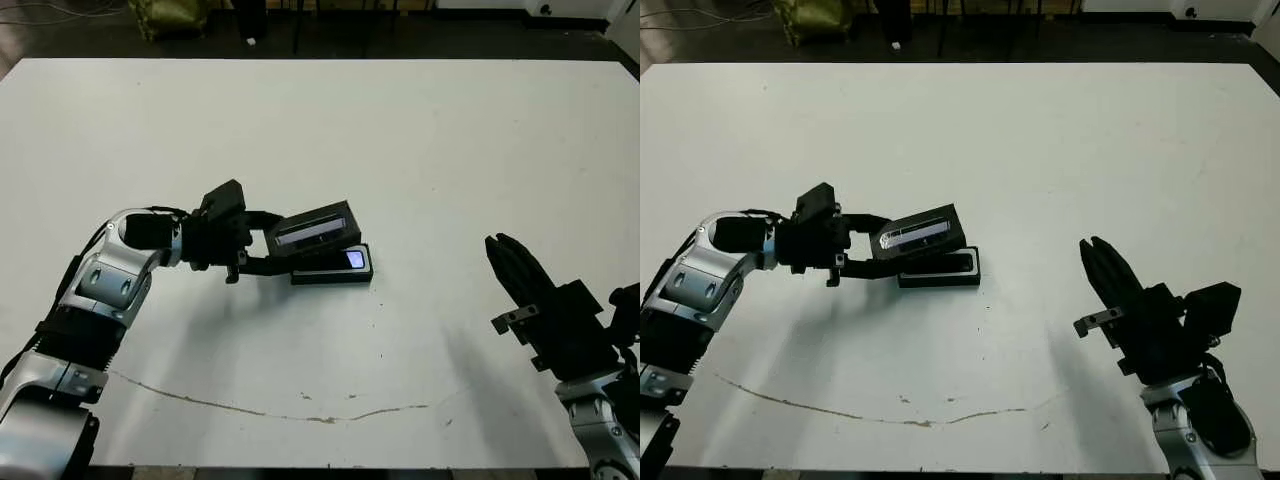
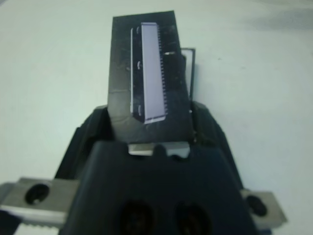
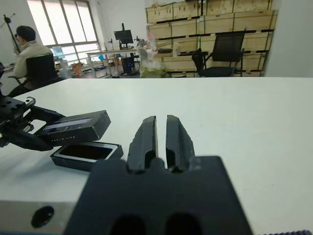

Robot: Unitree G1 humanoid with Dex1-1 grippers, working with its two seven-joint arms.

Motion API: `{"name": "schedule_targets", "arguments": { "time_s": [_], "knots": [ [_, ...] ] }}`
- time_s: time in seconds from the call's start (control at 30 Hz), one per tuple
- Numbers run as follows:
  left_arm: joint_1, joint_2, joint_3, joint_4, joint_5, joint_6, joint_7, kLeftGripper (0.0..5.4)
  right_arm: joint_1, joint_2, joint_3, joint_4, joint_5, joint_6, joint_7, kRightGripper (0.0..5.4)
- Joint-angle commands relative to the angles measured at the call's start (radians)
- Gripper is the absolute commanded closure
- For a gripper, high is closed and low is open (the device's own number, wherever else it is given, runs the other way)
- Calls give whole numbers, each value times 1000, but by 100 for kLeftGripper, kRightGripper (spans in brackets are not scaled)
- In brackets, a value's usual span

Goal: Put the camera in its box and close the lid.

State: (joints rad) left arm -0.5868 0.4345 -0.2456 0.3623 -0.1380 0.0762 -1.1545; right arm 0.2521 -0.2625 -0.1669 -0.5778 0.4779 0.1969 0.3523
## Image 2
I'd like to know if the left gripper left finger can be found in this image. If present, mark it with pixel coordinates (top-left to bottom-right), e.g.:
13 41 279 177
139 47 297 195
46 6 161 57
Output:
55 105 116 181

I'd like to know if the black printed box lid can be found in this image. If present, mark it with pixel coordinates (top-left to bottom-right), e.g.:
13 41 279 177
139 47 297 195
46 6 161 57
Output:
107 10 192 145

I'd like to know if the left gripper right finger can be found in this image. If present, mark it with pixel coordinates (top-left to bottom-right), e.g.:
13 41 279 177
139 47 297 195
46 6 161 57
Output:
189 101 243 189

